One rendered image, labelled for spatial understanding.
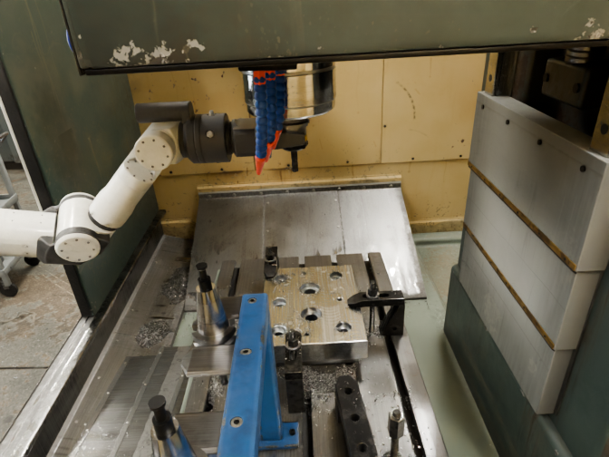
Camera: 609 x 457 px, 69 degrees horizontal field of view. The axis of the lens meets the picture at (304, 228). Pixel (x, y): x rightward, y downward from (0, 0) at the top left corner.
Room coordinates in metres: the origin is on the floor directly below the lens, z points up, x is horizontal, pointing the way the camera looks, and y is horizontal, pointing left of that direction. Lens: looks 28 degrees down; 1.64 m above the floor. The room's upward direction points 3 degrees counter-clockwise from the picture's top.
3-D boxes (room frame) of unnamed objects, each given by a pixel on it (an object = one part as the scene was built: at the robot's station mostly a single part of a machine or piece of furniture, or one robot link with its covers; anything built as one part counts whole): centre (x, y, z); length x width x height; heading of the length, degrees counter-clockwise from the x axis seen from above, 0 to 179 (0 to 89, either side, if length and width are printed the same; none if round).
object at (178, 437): (0.27, 0.14, 1.26); 0.04 x 0.04 x 0.07
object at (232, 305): (0.55, 0.14, 1.21); 0.07 x 0.05 x 0.01; 90
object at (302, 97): (0.79, 0.01, 1.51); 0.16 x 0.16 x 0.12
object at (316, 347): (0.84, 0.00, 0.97); 0.29 x 0.23 x 0.05; 0
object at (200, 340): (0.49, 0.14, 1.21); 0.06 x 0.06 x 0.03
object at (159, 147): (0.78, 0.23, 1.42); 0.11 x 0.11 x 0.11; 0
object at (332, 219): (1.46, 0.01, 0.75); 0.89 x 0.67 x 0.26; 90
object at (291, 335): (0.67, 0.04, 0.97); 0.13 x 0.03 x 0.15; 0
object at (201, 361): (0.44, 0.14, 1.21); 0.07 x 0.05 x 0.01; 90
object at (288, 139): (0.76, 0.02, 1.41); 0.06 x 0.02 x 0.03; 90
